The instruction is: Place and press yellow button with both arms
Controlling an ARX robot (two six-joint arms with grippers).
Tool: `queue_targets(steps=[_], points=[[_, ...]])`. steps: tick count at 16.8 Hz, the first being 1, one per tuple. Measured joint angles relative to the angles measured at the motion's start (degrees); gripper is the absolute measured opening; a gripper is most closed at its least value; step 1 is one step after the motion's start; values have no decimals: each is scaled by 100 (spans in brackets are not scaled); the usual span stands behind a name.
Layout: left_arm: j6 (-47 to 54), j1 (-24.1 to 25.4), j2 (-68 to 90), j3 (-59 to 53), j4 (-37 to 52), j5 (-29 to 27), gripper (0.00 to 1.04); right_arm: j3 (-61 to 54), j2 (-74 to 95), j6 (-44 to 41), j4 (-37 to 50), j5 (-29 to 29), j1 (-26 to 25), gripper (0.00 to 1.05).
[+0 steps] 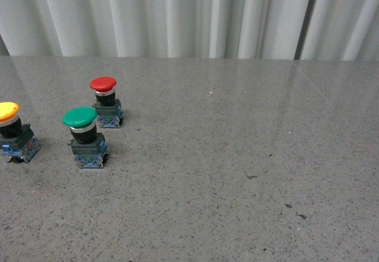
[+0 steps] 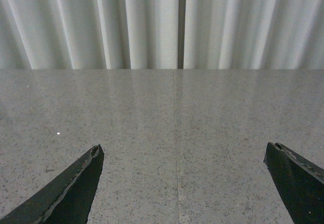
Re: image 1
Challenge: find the red mushroom push button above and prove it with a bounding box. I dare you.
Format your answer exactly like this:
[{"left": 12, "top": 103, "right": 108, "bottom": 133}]
[{"left": 89, "top": 76, "right": 123, "bottom": 128}]

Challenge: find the white pleated curtain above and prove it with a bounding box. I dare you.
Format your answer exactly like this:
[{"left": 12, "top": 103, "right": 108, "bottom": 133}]
[{"left": 1, "top": 0, "right": 378, "bottom": 61}]

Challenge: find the green mushroom push button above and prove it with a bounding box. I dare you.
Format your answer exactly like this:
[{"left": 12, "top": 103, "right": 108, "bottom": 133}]
[{"left": 62, "top": 106, "right": 108, "bottom": 169}]

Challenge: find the yellow mushroom push button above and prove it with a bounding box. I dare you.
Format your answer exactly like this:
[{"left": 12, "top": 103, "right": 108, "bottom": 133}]
[{"left": 1, "top": 102, "right": 41, "bottom": 163}]

